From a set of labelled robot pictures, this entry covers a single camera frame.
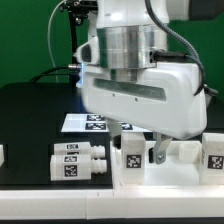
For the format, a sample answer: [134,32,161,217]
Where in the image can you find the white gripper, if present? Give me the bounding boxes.
[82,63,207,165]

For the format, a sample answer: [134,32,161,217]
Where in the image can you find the white square table top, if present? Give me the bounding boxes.
[109,139,224,192]

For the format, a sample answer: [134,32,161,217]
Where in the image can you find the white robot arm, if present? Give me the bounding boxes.
[77,0,224,164]

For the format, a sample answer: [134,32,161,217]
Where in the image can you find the white marker tag sheet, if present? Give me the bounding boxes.
[61,114,151,133]

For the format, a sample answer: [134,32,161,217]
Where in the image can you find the white front fence bar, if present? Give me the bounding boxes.
[0,187,224,220]

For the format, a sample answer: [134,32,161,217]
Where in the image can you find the white fence bar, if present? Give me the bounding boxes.
[0,145,4,167]
[0,187,224,220]

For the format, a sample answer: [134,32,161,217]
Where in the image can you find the white left fence bar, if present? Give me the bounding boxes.
[0,145,4,167]

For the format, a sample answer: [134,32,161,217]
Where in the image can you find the black cable bundle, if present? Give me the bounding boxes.
[29,63,83,84]

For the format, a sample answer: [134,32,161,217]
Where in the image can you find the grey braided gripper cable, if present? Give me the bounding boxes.
[144,0,219,98]

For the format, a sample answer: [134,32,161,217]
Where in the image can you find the white thin cable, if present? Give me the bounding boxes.
[47,0,68,84]

